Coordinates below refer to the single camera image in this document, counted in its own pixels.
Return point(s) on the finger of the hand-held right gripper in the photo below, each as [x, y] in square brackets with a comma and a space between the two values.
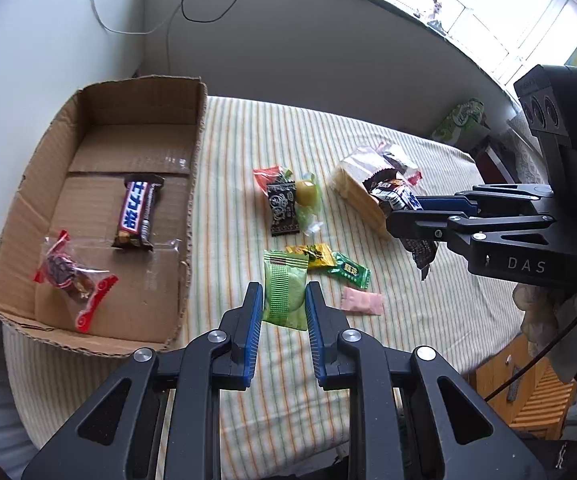
[443, 202]
[413, 225]

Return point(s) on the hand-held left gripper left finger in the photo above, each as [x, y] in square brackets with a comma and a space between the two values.
[253, 330]

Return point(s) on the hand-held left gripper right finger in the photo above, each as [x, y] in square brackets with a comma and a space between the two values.
[314, 330]

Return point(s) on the brown chocolate bar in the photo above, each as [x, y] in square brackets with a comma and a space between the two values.
[136, 210]
[398, 195]

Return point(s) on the light green wafer packet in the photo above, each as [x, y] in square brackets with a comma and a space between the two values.
[283, 285]

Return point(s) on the green candy packet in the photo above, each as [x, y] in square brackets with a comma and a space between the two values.
[351, 270]

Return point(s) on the sliced bread packet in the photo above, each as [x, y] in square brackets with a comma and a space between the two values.
[356, 175]

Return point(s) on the cardboard box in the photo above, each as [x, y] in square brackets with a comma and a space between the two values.
[98, 145]

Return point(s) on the grey patterned cloth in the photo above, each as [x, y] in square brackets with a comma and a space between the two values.
[526, 160]

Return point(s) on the pink candy packet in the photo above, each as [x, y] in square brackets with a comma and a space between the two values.
[361, 301]

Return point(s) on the dark red box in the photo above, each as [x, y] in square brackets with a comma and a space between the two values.
[493, 160]

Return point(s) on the yellow candy packet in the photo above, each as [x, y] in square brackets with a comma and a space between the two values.
[318, 255]

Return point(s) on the green and white bag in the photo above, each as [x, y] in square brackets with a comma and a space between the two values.
[461, 115]

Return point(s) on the green candy in clear wrapper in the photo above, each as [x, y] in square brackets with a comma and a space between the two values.
[307, 192]

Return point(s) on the black patterned snack packet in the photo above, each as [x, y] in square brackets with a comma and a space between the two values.
[283, 207]

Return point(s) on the beige cloth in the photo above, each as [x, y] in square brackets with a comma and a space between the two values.
[538, 320]

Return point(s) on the red snack packet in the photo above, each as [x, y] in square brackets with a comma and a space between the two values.
[268, 175]

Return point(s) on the striped cloth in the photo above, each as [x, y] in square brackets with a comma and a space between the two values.
[268, 135]

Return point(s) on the red clear candy packet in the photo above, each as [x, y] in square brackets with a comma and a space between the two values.
[68, 275]

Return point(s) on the small figurine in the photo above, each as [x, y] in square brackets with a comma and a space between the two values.
[437, 7]

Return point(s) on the dark window sill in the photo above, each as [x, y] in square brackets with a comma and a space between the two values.
[393, 2]

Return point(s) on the orange wooden stool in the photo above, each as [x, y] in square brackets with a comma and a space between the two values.
[543, 395]

